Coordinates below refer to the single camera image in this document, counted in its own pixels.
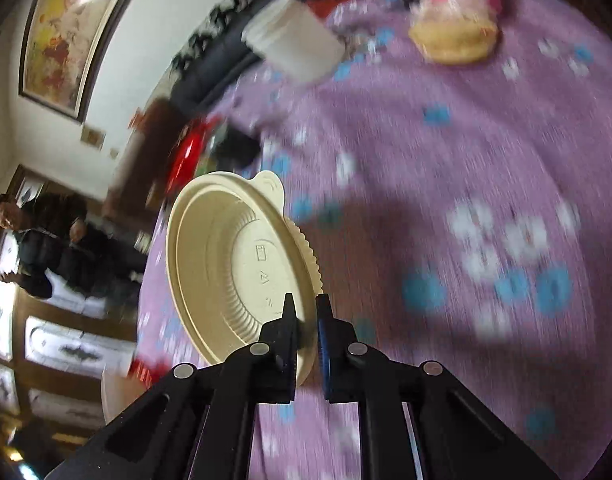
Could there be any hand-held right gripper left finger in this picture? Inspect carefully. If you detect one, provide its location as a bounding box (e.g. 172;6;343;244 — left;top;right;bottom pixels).
46;292;299;480

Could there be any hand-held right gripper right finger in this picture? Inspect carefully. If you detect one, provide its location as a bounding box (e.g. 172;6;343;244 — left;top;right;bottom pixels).
316;294;559;480

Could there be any red flower-shaped glass plate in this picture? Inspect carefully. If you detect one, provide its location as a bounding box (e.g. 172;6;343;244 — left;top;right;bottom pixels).
128;355;171;386

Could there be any black small box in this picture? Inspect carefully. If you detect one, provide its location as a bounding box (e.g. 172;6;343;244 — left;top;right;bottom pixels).
208;130;261;173

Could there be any purple floral tablecloth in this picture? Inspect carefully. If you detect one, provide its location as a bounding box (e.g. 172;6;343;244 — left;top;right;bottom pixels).
136;0;612;480

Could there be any wooden glass-door cabinet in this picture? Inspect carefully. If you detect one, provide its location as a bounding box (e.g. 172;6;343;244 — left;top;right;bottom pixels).
0;162;152;461

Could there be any white plastic jar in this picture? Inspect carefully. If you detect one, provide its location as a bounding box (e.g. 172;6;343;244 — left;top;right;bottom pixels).
242;0;347;83

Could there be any framed wall painting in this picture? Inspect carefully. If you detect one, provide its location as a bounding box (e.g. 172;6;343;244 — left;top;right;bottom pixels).
18;0;159;123

